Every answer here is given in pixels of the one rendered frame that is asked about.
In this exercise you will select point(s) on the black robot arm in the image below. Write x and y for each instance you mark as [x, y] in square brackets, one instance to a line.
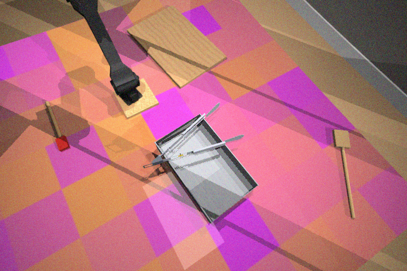
[124, 80]

